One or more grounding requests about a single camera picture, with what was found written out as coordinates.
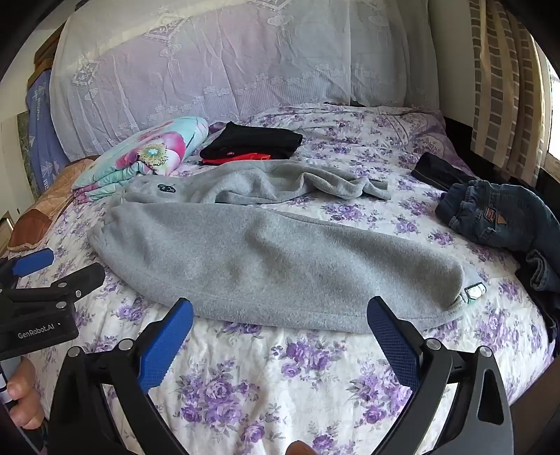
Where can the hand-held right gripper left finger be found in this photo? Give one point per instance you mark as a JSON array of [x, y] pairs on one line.
[[164, 345]]

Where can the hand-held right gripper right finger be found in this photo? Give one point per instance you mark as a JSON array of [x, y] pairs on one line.
[[393, 345]]

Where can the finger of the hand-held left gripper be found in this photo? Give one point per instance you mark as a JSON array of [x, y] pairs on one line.
[[83, 280], [33, 261]]

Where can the grey fleece sweatshirt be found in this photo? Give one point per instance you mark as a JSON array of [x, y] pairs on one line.
[[262, 262]]

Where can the person's left hand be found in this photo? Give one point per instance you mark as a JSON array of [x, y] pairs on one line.
[[26, 393]]

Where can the person's right hand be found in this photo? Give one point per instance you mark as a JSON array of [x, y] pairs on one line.
[[299, 448]]

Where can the brown pillow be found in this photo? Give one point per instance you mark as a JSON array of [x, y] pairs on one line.
[[43, 205]]

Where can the purple floral bedspread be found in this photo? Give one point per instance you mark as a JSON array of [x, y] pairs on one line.
[[245, 385]]

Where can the blue patterned cloth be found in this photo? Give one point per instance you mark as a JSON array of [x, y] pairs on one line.
[[41, 131]]

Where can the folded turquoise floral quilt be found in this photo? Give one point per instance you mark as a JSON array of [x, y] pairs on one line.
[[148, 153]]

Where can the blue denim jeans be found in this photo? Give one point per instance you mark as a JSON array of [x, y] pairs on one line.
[[494, 214]]

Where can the dark folded garment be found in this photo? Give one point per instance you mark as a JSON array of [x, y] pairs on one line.
[[437, 170]]

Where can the wooden headboard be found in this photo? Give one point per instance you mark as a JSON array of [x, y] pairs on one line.
[[43, 57]]

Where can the folded red garment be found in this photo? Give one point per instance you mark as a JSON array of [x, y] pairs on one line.
[[249, 156]]

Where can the folded black garment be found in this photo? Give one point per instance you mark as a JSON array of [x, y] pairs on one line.
[[253, 140]]

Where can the white lace headboard cover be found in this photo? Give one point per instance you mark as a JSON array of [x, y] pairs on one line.
[[218, 65]]

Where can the beige checked curtain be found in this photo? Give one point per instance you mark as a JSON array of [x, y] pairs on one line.
[[503, 87]]

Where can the window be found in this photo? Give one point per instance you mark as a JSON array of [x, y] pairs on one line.
[[552, 109]]

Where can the dark bed frame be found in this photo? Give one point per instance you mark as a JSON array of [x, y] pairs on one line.
[[459, 140]]

